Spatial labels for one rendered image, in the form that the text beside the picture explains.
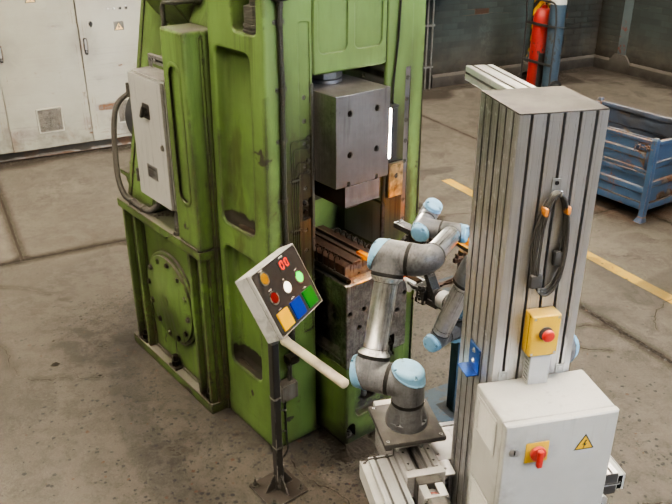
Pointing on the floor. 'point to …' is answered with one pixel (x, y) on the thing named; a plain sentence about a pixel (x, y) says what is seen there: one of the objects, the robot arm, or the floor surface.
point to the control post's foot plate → (265, 489)
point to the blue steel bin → (636, 159)
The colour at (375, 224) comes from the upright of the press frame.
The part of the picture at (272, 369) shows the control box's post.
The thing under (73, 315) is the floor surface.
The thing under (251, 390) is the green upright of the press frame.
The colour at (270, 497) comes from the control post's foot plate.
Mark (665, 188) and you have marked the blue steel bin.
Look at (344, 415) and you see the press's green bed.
